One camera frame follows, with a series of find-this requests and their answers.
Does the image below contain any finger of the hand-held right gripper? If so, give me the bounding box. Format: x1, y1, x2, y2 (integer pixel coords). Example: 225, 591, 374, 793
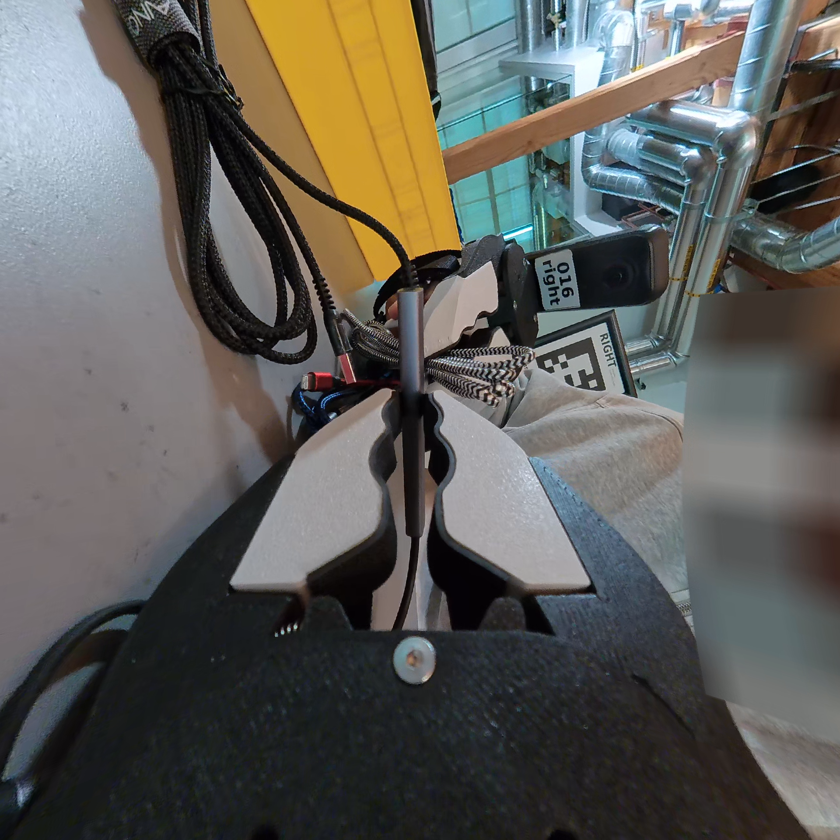
425, 310, 521, 360
427, 271, 504, 330

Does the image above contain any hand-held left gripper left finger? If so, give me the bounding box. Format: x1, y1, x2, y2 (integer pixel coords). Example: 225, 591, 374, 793
228, 390, 403, 632

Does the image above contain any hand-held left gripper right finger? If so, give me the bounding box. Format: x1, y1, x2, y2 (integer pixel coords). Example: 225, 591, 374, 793
424, 392, 593, 635

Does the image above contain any black and white braided cable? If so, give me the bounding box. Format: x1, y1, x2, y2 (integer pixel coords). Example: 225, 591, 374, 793
351, 314, 536, 403

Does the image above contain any grey USB hub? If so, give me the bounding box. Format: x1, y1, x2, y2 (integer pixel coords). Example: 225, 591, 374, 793
395, 289, 427, 540

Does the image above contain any blue braided cable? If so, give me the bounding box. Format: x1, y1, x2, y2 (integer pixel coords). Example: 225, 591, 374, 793
289, 384, 355, 441

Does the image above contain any thin black hub cable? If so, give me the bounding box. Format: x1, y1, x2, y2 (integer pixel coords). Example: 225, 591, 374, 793
390, 537, 422, 632

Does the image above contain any red braided cable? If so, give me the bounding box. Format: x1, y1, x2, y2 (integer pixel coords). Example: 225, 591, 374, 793
301, 371, 401, 395

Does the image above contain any yellow plastic bin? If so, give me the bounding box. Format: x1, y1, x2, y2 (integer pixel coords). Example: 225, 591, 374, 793
244, 0, 462, 283

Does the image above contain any person's right forearm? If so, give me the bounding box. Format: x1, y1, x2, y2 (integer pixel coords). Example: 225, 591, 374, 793
495, 367, 690, 614

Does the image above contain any framed marker sign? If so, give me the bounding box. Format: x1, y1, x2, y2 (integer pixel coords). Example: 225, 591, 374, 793
533, 310, 639, 398

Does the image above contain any wooden beam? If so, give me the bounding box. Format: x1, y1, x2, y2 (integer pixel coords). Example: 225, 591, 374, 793
443, 29, 746, 185

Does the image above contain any white shelf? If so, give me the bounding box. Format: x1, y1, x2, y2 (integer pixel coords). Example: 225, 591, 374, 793
500, 49, 605, 86

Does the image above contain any person's grey hoodie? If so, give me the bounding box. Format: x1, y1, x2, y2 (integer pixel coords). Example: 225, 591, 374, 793
676, 591, 840, 840

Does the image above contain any silver bent duct pipe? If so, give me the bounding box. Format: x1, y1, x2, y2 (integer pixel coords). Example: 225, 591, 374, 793
594, 7, 634, 86

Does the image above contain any silver elbow duct pipe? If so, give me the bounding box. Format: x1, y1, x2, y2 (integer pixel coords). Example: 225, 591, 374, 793
584, 105, 762, 388

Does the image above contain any silver horizontal duct pipe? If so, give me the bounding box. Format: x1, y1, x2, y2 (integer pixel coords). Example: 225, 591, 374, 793
731, 217, 840, 277

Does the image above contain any wood and wire railing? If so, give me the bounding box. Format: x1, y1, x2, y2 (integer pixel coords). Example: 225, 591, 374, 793
755, 20, 840, 217

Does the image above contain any silver vertical duct pipe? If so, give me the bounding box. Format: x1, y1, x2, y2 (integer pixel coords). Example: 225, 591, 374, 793
728, 0, 805, 112

